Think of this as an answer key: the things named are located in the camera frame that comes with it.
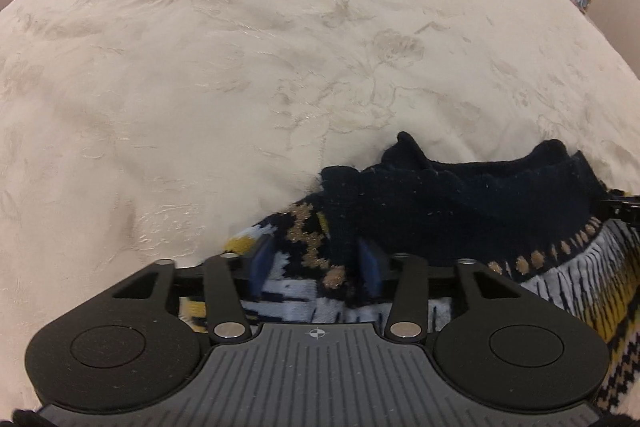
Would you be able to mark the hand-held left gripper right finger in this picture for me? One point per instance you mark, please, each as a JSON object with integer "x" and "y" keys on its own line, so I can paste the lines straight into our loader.
{"x": 369, "y": 268}

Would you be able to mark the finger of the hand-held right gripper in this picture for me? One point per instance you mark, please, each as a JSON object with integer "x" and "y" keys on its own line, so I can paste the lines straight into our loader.
{"x": 623, "y": 207}

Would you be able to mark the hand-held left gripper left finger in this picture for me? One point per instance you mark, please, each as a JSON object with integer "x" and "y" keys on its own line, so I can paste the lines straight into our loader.
{"x": 261, "y": 265}

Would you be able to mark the patterned knit sweater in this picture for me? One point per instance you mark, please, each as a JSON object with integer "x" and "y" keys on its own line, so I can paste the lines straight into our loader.
{"x": 450, "y": 207}

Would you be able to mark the white embroidered bedspread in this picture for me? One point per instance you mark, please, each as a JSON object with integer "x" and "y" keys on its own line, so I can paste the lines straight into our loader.
{"x": 250, "y": 57}

